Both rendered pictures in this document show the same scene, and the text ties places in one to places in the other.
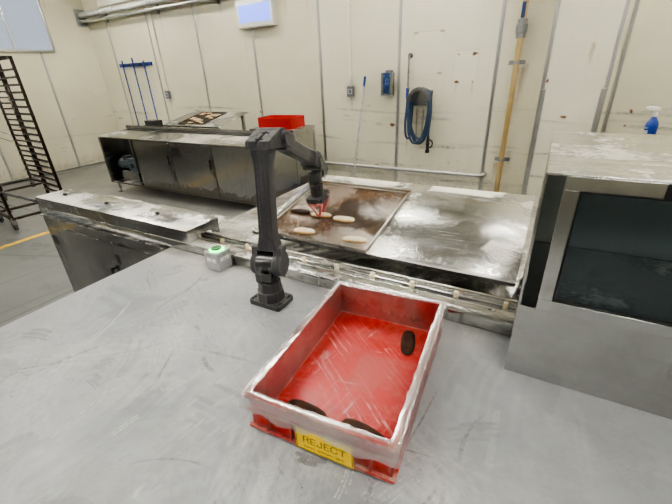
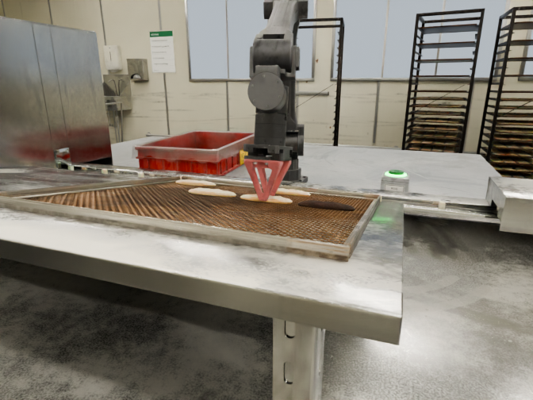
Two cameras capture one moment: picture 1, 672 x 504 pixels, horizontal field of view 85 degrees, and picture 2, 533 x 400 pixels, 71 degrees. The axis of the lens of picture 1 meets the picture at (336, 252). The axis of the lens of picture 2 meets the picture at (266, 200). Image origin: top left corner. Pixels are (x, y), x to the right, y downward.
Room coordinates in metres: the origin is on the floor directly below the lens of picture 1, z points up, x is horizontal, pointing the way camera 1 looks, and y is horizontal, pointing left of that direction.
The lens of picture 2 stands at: (2.18, -0.05, 1.13)
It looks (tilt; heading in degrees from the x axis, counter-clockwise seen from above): 17 degrees down; 170
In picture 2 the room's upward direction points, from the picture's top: straight up
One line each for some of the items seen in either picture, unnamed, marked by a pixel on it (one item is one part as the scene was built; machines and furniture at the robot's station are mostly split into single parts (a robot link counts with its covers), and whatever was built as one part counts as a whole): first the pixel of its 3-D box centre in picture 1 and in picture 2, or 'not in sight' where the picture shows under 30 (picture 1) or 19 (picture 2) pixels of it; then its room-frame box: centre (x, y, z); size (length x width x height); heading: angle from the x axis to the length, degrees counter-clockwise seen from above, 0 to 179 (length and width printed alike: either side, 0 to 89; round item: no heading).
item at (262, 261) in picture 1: (268, 266); (289, 148); (1.04, 0.22, 0.94); 0.09 x 0.05 x 0.10; 163
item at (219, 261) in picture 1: (219, 261); (393, 194); (1.28, 0.45, 0.84); 0.08 x 0.08 x 0.11; 60
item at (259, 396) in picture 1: (359, 356); (204, 150); (0.68, -0.04, 0.87); 0.49 x 0.34 x 0.10; 154
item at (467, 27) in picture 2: not in sight; (438, 106); (-1.54, 2.45, 0.89); 0.60 x 0.59 x 1.78; 52
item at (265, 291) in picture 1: (270, 290); (287, 170); (1.02, 0.22, 0.86); 0.12 x 0.09 x 0.08; 60
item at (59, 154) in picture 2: not in sight; (62, 158); (0.86, -0.51, 0.90); 0.06 x 0.01 x 0.06; 150
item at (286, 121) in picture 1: (281, 121); not in sight; (5.06, 0.63, 0.94); 0.51 x 0.36 x 0.13; 64
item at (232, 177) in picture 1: (209, 155); not in sight; (5.21, 1.70, 0.51); 3.00 x 1.26 x 1.03; 60
